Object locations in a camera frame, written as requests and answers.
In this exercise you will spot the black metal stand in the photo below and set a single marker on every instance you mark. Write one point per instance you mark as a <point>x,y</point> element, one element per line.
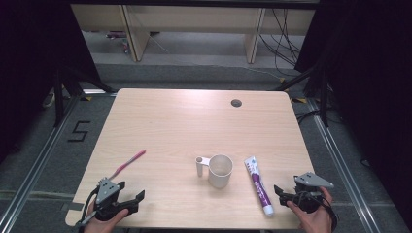
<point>59,97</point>
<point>324,97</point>

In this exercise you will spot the round grey table grommet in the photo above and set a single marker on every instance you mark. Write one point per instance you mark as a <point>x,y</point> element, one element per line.
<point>236,103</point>

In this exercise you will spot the person's left hand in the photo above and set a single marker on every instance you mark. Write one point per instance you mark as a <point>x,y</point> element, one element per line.
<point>102,226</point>

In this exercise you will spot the pink toothbrush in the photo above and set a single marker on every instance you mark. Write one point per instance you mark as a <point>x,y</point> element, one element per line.
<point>128,163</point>

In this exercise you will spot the aluminium floor rail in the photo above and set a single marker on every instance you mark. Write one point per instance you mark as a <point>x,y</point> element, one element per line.
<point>35,161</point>
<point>343,168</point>

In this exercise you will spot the white cup with holder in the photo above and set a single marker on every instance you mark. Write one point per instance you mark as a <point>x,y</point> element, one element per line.
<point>221,173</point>

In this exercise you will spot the white and purple toothpaste tube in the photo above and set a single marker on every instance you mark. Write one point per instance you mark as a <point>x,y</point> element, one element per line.
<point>259,187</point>

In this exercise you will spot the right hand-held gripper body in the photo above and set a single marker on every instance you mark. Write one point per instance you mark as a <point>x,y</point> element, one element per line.
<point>311,181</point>

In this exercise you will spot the black overhead frame bar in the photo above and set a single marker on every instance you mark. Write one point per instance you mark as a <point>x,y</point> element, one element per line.
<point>194,3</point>

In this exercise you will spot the person's right hand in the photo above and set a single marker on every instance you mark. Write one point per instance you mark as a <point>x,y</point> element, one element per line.
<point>319,221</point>

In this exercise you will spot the dark curtain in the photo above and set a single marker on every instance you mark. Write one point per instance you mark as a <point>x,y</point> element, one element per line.
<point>372,81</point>
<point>29,64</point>

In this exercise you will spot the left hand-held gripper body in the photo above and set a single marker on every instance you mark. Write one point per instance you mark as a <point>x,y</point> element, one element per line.
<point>108,191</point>

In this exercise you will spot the light wooden shelf unit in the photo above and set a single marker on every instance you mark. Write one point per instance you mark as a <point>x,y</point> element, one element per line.
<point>194,19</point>

